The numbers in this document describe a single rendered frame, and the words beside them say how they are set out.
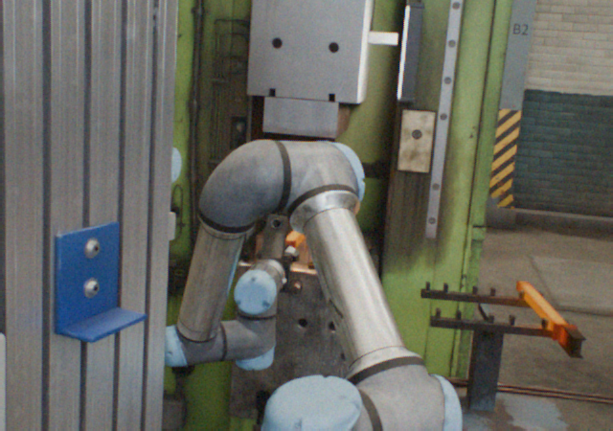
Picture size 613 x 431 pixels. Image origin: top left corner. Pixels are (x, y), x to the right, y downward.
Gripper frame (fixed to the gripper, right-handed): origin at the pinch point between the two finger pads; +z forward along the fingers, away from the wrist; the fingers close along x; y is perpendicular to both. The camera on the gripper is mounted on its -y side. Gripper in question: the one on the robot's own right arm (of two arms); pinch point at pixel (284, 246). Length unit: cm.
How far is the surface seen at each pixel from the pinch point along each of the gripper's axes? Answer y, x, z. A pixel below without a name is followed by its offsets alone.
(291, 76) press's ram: -40.6, -4.6, 26.0
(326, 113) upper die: -31.4, 5.1, 26.3
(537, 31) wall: -121, 160, 612
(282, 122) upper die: -28.4, -6.6, 26.4
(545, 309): 10, 62, 3
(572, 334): 10, 63, -15
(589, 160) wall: 11, 229, 613
